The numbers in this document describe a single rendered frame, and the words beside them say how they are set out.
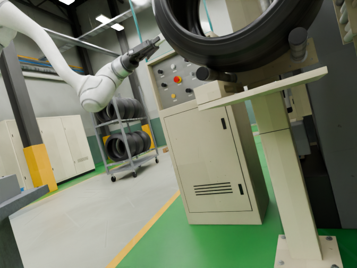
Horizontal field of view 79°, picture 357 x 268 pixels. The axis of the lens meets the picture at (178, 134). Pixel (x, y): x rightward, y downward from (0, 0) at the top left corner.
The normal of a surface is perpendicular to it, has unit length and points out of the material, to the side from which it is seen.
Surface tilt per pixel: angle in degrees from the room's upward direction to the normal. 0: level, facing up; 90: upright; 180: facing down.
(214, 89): 90
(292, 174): 90
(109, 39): 90
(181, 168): 90
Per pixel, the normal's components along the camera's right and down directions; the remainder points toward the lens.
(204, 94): -0.48, 0.16
